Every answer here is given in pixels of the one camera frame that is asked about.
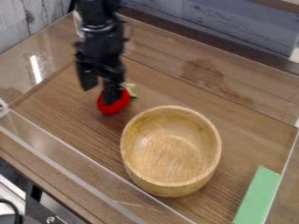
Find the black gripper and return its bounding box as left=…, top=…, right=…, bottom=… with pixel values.
left=75, top=24, right=127, bottom=105

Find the wooden bowl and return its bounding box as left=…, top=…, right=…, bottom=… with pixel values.
left=121, top=105, right=222, bottom=198

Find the green tape strip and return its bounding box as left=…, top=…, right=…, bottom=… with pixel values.
left=233, top=166, right=281, bottom=224

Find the clear acrylic front wall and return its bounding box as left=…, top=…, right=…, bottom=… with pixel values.
left=0, top=108, right=196, bottom=224

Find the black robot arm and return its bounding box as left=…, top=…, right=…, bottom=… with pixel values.
left=75, top=0, right=127, bottom=105

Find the black cable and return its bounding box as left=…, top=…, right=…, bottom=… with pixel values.
left=0, top=199, right=25, bottom=224

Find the red plush strawberry toy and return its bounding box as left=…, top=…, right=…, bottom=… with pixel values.
left=98, top=83, right=137, bottom=115

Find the black table clamp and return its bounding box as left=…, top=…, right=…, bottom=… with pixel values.
left=25, top=185, right=67, bottom=224

